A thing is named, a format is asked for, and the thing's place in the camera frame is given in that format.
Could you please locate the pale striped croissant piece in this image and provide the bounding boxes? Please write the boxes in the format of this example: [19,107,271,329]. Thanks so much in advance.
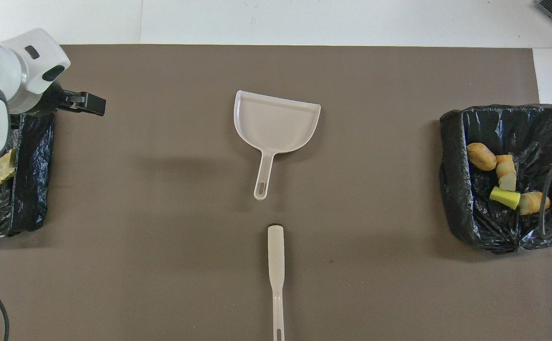
[0,151,16,186]

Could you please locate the brown bread roll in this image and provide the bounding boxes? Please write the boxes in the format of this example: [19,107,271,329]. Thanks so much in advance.
[467,143,497,171]

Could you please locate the beige plastic dustpan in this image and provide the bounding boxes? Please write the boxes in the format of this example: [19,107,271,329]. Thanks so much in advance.
[233,90,321,201]

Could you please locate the black bag lined bin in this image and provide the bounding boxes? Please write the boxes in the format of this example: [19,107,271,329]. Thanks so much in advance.
[439,104,552,253]
[0,111,55,238]

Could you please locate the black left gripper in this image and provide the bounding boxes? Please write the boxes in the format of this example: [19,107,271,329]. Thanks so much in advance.
[25,81,107,117]

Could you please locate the beige hand brush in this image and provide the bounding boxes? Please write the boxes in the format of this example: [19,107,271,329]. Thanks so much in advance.
[267,225,286,341]

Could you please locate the brown table mat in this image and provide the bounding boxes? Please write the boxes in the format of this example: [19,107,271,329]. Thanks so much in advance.
[0,45,552,341]

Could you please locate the small yellow sponge piece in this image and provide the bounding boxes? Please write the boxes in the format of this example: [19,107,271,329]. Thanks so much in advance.
[489,186,521,210]

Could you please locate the orange striped croissant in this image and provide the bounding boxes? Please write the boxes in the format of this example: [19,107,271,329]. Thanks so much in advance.
[518,191,552,216]

